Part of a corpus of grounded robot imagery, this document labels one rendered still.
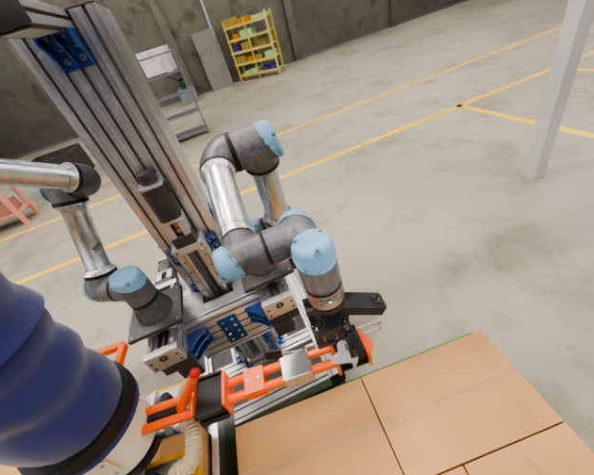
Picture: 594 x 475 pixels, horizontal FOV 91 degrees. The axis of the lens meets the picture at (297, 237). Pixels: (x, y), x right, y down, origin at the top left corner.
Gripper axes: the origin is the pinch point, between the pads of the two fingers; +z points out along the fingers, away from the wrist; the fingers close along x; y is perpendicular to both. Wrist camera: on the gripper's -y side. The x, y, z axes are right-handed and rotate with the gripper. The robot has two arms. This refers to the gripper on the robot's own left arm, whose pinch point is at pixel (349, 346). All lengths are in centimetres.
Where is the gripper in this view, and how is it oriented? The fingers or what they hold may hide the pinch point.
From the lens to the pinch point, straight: 77.1
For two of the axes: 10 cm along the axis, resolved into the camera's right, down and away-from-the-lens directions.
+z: 2.4, 7.6, 6.1
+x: 2.0, 5.7, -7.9
